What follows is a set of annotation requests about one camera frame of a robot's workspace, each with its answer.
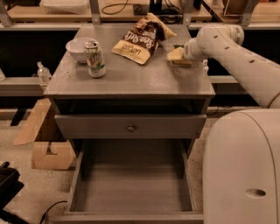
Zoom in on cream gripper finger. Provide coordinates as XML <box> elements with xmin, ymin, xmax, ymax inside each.
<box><xmin>167</xmin><ymin>47</ymin><xmax>184</xmax><ymax>61</ymax></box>

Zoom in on green and yellow sponge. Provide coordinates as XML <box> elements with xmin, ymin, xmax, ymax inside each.
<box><xmin>173</xmin><ymin>46</ymin><xmax>192</xmax><ymax>65</ymax></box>

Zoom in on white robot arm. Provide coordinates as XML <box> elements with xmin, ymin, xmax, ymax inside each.
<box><xmin>168</xmin><ymin>24</ymin><xmax>280</xmax><ymax>224</ymax></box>

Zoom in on grey wooden drawer cabinet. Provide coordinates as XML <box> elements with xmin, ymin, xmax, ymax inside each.
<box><xmin>45</xmin><ymin>24</ymin><xmax>214</xmax><ymax>151</ymax></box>

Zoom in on grey middle drawer with knob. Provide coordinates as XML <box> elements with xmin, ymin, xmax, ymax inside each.
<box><xmin>54</xmin><ymin>115</ymin><xmax>207</xmax><ymax>139</ymax></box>

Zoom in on open grey bottom drawer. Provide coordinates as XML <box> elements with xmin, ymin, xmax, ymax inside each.
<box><xmin>51</xmin><ymin>139</ymin><xmax>204</xmax><ymax>224</ymax></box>

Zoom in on clear pump bottle right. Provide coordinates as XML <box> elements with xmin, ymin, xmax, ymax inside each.
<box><xmin>202</xmin><ymin>59</ymin><xmax>209</xmax><ymax>76</ymax></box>

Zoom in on brown chip bag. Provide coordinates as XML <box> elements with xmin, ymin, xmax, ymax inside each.
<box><xmin>111</xmin><ymin>13</ymin><xmax>176</xmax><ymax>65</ymax></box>

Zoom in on green soda can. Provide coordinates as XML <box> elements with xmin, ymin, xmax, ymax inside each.
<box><xmin>84</xmin><ymin>40</ymin><xmax>106</xmax><ymax>78</ymax></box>

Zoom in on white ceramic bowl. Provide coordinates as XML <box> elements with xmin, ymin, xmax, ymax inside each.
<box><xmin>66</xmin><ymin>37</ymin><xmax>94</xmax><ymax>63</ymax></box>

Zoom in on clear sanitizer bottle left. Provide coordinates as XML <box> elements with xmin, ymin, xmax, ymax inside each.
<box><xmin>37</xmin><ymin>61</ymin><xmax>52</xmax><ymax>84</ymax></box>

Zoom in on white plastic bag on shelf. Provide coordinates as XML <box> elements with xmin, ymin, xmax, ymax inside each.
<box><xmin>39</xmin><ymin>0</ymin><xmax>89</xmax><ymax>14</ymax></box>

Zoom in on cardboard box on floor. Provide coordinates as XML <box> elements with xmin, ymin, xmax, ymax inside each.
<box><xmin>14</xmin><ymin>98</ymin><xmax>76</xmax><ymax>170</ymax></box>

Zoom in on black object lower left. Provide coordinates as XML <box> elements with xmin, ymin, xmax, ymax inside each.
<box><xmin>0</xmin><ymin>161</ymin><xmax>29</xmax><ymax>224</ymax></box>

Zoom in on black cables on shelf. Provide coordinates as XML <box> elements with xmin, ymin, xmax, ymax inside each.
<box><xmin>101</xmin><ymin>0</ymin><xmax>186</xmax><ymax>25</ymax></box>

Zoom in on black floor cable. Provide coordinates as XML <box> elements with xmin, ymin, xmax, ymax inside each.
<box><xmin>39</xmin><ymin>200</ymin><xmax>68</xmax><ymax>224</ymax></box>

